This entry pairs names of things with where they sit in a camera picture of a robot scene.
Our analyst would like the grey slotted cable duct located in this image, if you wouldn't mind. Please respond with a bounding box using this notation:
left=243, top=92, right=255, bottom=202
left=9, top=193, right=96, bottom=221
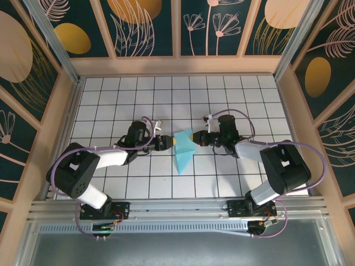
left=38, top=220, right=278, bottom=238

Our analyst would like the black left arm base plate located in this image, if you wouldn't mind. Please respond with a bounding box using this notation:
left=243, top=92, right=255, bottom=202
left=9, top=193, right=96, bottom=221
left=79, top=201, right=130, bottom=220

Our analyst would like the aluminium mounting rail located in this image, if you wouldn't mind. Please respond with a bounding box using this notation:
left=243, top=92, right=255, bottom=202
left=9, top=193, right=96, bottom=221
left=27, top=196, right=330, bottom=221

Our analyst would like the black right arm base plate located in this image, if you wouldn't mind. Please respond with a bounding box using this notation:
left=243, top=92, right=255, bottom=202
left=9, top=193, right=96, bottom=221
left=227, top=199, right=277, bottom=219

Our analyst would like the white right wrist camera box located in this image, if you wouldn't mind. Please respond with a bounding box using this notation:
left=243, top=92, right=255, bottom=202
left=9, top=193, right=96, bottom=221
left=203, top=115, right=220, bottom=133

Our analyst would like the light blue cloth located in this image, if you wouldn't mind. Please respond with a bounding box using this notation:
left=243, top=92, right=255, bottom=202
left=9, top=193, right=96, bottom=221
left=172, top=129, right=197, bottom=176

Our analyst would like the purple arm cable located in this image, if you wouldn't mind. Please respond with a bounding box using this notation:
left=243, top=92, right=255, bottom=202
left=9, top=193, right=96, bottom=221
left=50, top=115, right=156, bottom=239
left=206, top=109, right=326, bottom=239

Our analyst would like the aluminium frame post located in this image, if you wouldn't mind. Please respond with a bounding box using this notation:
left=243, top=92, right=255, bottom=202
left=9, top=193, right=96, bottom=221
left=273, top=0, right=325, bottom=81
left=23, top=0, right=81, bottom=84

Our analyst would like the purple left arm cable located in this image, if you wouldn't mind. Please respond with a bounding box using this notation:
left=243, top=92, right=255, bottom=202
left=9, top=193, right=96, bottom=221
left=50, top=115, right=156, bottom=239

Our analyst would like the grey metal sheet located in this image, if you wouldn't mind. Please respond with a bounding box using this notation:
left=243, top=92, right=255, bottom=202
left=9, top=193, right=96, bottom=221
left=16, top=218, right=343, bottom=266

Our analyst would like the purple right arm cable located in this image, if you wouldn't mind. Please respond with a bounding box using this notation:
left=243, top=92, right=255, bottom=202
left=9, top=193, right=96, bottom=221
left=206, top=109, right=326, bottom=239

